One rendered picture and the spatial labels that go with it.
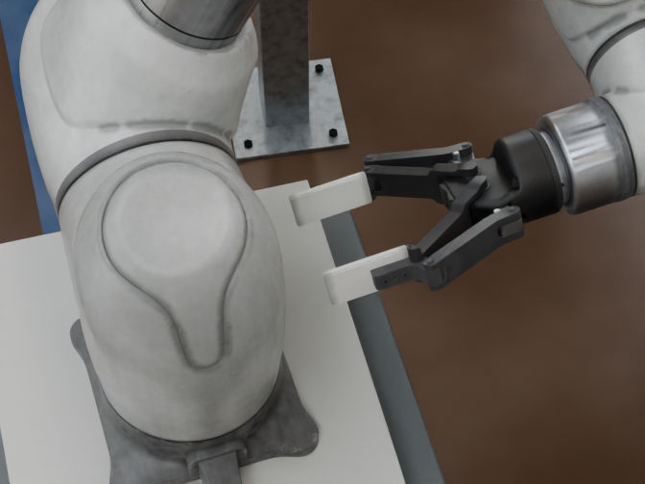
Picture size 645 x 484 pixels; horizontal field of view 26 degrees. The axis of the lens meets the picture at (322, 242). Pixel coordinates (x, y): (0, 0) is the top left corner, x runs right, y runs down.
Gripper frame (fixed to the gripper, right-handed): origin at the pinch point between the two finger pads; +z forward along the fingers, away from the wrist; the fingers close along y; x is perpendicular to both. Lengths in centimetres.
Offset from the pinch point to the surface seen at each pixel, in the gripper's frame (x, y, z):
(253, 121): -47, 124, -4
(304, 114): -47, 121, -13
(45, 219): -47, 114, 35
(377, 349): -17.0, 6.8, -2.8
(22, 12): -26, 157, 30
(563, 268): -72, 87, -44
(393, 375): -18.4, 4.0, -3.3
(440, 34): -47, 136, -43
